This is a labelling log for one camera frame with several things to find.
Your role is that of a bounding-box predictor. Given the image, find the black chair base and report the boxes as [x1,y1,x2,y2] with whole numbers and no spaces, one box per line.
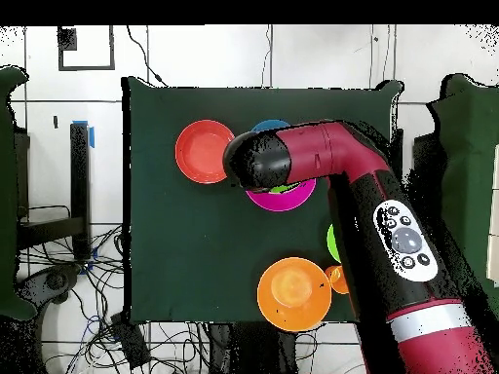
[17,262,85,313]

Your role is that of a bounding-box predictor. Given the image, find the large orange plastic bowl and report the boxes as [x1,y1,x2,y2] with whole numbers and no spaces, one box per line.
[256,256,333,333]

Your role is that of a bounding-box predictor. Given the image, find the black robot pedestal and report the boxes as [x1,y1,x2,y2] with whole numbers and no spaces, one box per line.
[206,321,301,374]

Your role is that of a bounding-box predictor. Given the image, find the red plastic bowl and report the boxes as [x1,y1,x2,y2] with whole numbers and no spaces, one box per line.
[174,119,236,185]

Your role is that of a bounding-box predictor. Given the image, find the black square floor frame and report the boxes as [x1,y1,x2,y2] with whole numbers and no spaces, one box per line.
[57,24,116,72]

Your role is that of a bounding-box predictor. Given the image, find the dark green table cloth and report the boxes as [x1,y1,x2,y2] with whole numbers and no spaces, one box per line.
[121,75,404,324]

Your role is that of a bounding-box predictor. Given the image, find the black metal stand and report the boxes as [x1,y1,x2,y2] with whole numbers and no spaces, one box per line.
[15,121,95,261]

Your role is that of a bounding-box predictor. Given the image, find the green cloth side table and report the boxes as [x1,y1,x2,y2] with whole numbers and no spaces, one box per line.
[412,72,499,305]
[0,64,38,321]

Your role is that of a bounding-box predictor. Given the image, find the white box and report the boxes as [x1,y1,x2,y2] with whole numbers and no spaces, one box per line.
[485,143,499,288]

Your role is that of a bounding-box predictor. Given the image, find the blue plastic bowl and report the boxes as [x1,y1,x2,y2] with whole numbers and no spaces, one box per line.
[250,119,291,133]

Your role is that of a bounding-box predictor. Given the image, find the pink plastic bowl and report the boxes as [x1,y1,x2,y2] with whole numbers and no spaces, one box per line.
[245,177,318,212]

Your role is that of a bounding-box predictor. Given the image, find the orange plastic cup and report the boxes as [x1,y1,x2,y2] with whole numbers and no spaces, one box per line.
[325,265,350,295]

